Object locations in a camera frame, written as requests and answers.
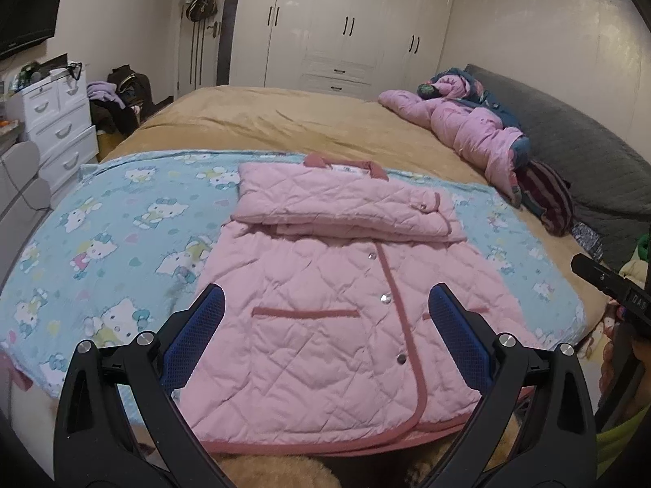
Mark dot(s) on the person's right hand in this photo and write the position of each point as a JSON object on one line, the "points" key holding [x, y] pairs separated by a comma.
{"points": [[608, 371]]}

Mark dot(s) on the purple clothes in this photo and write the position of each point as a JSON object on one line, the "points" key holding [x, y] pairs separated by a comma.
{"points": [[101, 91]]}

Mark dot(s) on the blue cartoon printed blanket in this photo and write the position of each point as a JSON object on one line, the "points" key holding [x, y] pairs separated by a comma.
{"points": [[101, 223]]}

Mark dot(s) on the grey quilted headboard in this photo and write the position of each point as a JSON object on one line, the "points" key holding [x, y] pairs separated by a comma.
{"points": [[585, 152]]}

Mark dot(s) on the dark floral cloth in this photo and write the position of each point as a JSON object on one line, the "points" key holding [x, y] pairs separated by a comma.
{"points": [[585, 239]]}

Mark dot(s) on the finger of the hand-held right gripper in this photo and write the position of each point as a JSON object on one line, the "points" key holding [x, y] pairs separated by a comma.
{"points": [[592, 269]]}

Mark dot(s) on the pink quilted jacket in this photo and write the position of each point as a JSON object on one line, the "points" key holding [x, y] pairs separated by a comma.
{"points": [[315, 315]]}

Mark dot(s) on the black television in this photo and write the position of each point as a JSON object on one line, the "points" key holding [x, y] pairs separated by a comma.
{"points": [[25, 10]]}

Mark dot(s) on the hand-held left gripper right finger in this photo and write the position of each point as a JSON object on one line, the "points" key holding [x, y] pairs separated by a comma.
{"points": [[455, 335]]}

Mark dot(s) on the white wardrobe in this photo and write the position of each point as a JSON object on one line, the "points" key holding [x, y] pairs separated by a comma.
{"points": [[356, 10]]}

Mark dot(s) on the black bag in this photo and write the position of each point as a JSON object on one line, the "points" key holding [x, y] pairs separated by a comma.
{"points": [[132, 84]]}

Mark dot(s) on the dark striped cloth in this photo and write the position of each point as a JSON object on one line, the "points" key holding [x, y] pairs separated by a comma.
{"points": [[549, 193]]}

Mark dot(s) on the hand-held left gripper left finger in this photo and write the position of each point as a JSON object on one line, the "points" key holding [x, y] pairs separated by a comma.
{"points": [[196, 335]]}

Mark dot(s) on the pink duvet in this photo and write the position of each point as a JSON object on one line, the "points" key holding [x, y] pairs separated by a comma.
{"points": [[457, 122]]}

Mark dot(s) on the bed with tan sheet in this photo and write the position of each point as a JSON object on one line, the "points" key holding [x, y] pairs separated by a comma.
{"points": [[305, 117]]}

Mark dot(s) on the white drawer chest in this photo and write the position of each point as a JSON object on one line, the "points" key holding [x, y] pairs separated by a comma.
{"points": [[56, 127]]}

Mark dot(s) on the grey chair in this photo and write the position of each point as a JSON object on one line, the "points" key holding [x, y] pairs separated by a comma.
{"points": [[25, 188]]}

